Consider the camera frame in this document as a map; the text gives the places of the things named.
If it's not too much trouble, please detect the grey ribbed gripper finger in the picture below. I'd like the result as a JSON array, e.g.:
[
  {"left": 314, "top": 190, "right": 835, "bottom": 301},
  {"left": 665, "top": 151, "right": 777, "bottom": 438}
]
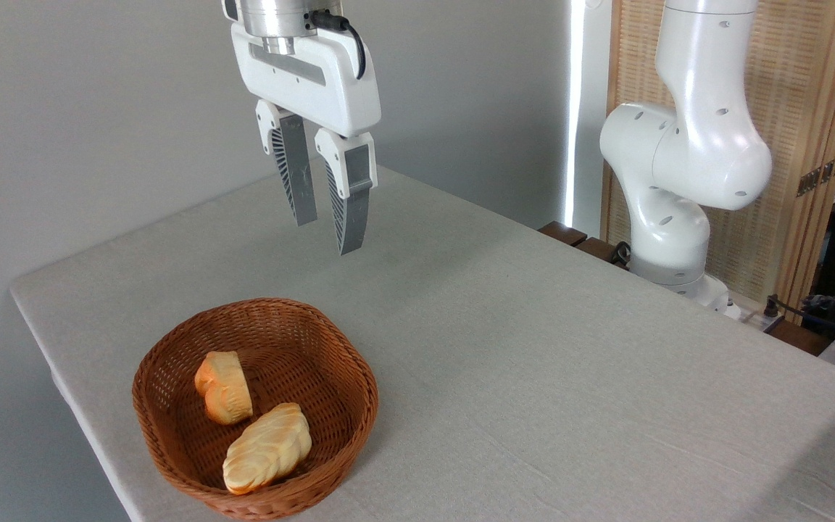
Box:
[
  {"left": 315, "top": 128, "right": 378, "bottom": 256},
  {"left": 255, "top": 99, "right": 318, "bottom": 227}
]

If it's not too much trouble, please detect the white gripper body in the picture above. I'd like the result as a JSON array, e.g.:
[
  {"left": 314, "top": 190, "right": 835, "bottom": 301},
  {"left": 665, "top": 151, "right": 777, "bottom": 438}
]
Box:
[{"left": 230, "top": 22, "right": 382, "bottom": 139}]

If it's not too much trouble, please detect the small golden bread roll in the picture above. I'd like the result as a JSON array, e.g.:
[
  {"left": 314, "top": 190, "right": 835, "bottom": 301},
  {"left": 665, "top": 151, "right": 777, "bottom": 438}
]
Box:
[{"left": 194, "top": 351, "right": 254, "bottom": 426}]

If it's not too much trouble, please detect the long pale bread loaf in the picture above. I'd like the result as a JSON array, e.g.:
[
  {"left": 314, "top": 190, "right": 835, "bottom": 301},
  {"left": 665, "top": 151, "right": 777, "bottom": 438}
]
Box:
[{"left": 223, "top": 402, "right": 312, "bottom": 496}]

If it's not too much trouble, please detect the brown woven wicker basket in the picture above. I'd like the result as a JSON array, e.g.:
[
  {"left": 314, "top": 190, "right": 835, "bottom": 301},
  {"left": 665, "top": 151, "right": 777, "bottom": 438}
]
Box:
[{"left": 132, "top": 297, "right": 380, "bottom": 521}]

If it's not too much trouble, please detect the white vertical light strip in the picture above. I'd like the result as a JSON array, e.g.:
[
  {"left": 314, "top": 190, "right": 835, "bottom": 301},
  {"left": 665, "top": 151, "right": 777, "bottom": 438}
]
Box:
[{"left": 565, "top": 0, "right": 586, "bottom": 227}]

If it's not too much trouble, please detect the grey tablecloth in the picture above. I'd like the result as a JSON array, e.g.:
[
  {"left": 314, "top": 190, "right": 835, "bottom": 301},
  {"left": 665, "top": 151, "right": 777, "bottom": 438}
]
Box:
[{"left": 10, "top": 163, "right": 835, "bottom": 522}]

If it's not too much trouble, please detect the bamboo folding screen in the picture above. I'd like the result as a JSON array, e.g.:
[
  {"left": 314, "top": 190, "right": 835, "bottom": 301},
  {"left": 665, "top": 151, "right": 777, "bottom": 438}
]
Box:
[{"left": 602, "top": 0, "right": 835, "bottom": 312}]

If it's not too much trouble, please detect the metal screen hinge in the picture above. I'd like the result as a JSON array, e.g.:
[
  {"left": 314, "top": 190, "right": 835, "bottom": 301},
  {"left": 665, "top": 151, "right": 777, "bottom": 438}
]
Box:
[{"left": 796, "top": 152, "right": 835, "bottom": 198}]

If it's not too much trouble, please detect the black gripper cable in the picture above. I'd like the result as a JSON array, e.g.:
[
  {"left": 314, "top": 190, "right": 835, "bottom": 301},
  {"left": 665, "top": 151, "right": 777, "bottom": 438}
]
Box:
[{"left": 309, "top": 10, "right": 367, "bottom": 80}]

